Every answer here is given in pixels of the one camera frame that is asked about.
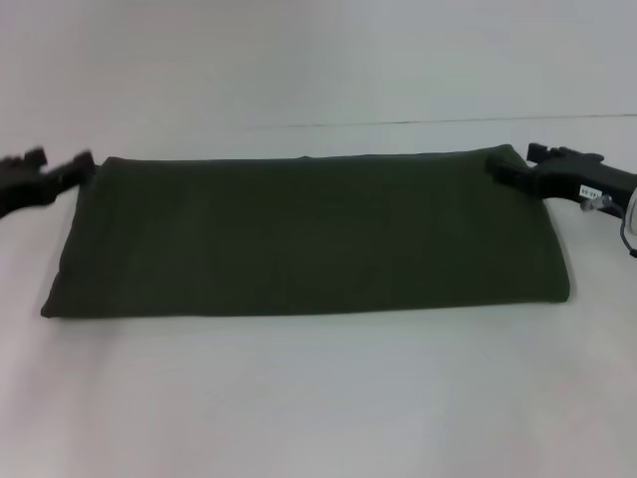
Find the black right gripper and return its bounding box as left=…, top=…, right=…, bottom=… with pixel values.
left=484, top=141, right=637, bottom=213

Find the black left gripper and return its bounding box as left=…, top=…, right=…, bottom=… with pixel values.
left=0, top=145, right=97, bottom=219

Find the dark green printed t-shirt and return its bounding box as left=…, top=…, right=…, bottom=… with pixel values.
left=39, top=142, right=577, bottom=321

